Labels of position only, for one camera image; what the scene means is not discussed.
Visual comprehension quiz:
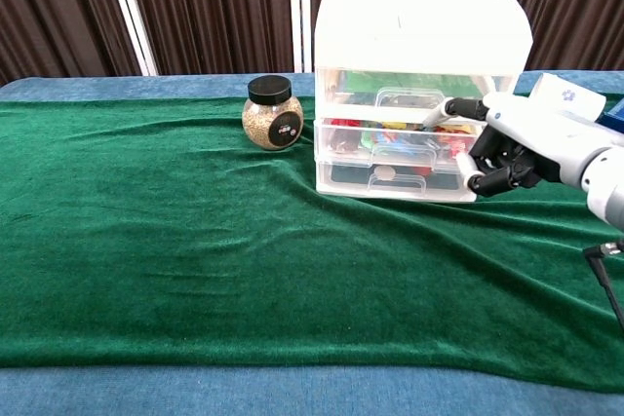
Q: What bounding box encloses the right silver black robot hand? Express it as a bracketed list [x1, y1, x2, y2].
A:
[421, 92, 613, 199]

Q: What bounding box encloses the clear drawer with colourful contents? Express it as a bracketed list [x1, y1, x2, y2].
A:
[314, 118, 485, 170]

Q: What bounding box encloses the white storage box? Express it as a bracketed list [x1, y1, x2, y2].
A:
[313, 0, 534, 205]

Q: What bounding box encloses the clear drawer with green contents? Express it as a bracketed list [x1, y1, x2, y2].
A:
[315, 67, 519, 124]

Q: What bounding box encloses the clear drawer with dark contents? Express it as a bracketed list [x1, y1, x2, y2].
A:
[315, 160, 479, 204]

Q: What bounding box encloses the white paper cup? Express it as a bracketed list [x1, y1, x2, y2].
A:
[527, 72, 608, 121]

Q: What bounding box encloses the dark blue printed box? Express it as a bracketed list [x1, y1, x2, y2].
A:
[597, 96, 624, 133]

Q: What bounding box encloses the round glass jar black lid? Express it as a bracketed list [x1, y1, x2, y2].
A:
[241, 75, 305, 152]

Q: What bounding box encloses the green velvet cloth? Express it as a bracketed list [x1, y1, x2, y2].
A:
[0, 93, 624, 394]

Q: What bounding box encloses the blue table cover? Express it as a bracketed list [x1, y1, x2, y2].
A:
[0, 68, 624, 416]

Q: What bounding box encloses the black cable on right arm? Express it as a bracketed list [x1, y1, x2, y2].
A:
[582, 239, 624, 330]

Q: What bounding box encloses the black folding screen white frame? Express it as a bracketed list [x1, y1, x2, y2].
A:
[0, 0, 624, 87]

